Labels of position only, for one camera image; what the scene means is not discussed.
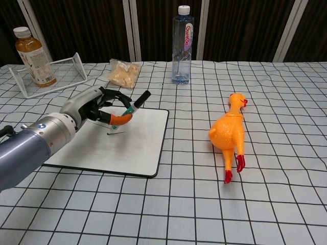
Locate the white whiteboard black rim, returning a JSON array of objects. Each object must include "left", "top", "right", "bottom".
[{"left": 42, "top": 107, "right": 170, "bottom": 179}]

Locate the amber tea bottle white cap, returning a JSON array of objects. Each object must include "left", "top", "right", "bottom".
[{"left": 13, "top": 27, "right": 58, "bottom": 88}]

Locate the dark folding screen panel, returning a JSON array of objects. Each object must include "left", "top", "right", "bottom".
[
  {"left": 277, "top": 0, "right": 327, "bottom": 63},
  {"left": 22, "top": 0, "right": 133, "bottom": 64},
  {"left": 201, "top": 0, "right": 299, "bottom": 62},
  {"left": 0, "top": 0, "right": 26, "bottom": 66},
  {"left": 129, "top": 0, "right": 209, "bottom": 62}
]

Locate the clear water bottle white cap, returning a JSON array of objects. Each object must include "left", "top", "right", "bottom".
[{"left": 171, "top": 5, "right": 194, "bottom": 85}]

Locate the white black-checked tablecloth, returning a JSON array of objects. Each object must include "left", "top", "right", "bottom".
[{"left": 0, "top": 60, "right": 327, "bottom": 245}]

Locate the orange rubber chicken toy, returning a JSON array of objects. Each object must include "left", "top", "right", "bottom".
[{"left": 208, "top": 93, "right": 249, "bottom": 184}]

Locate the white wire mesh rack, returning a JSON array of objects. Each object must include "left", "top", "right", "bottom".
[{"left": 9, "top": 52, "right": 88, "bottom": 99}]

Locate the clear bag of beige snacks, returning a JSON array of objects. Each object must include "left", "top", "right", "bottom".
[{"left": 105, "top": 59, "right": 142, "bottom": 89}]

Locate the green whiteboard marker black cap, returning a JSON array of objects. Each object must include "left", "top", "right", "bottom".
[{"left": 111, "top": 90, "right": 151, "bottom": 131}]

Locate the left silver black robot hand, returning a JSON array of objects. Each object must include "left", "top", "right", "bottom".
[{"left": 60, "top": 85, "right": 134, "bottom": 133}]

